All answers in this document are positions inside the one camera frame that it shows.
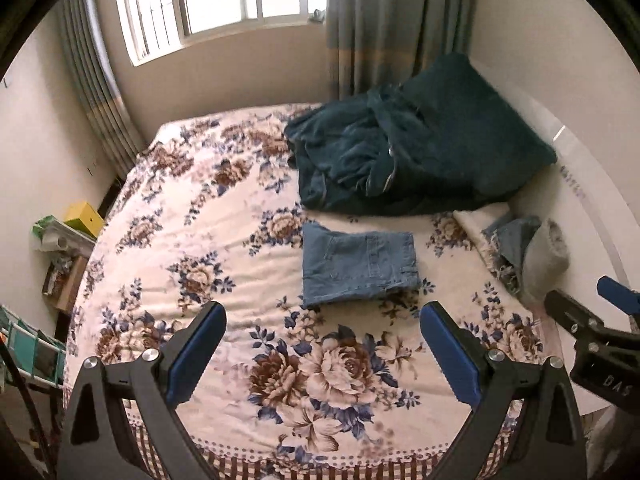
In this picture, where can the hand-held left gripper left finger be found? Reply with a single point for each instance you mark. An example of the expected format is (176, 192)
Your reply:
(195, 350)

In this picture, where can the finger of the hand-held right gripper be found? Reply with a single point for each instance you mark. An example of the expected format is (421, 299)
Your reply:
(620, 295)
(570, 310)

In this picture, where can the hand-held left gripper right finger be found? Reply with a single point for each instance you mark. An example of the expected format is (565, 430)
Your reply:
(450, 355)

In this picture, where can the blue denim pants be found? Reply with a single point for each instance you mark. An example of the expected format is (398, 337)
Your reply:
(360, 265)

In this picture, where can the grey fleece cloth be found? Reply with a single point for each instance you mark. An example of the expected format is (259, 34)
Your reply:
(547, 260)

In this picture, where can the frayed light denim piece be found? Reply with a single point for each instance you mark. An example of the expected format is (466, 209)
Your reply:
(515, 240)

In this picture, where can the white cloth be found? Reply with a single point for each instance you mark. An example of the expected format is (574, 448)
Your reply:
(475, 225)

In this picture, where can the white headboard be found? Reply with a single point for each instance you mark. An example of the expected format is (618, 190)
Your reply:
(590, 170)

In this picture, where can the floral bedsheet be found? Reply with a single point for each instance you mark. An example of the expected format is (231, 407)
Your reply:
(200, 210)

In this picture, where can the teal rack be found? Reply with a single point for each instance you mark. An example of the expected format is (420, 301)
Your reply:
(30, 350)

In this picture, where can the white shelf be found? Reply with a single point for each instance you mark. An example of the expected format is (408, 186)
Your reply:
(65, 242)

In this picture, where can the yellow box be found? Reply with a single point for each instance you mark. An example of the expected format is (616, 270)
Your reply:
(85, 220)

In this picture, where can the black stand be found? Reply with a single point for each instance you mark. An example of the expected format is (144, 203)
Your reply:
(30, 425)

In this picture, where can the green packet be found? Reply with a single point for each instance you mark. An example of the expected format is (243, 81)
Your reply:
(45, 227)

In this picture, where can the dark teal blanket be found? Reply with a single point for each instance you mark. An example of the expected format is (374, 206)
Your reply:
(475, 125)

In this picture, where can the dark denim garment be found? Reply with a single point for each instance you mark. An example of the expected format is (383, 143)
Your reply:
(350, 160)

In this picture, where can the grey-green curtain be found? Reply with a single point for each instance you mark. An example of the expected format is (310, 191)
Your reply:
(100, 90)
(400, 25)

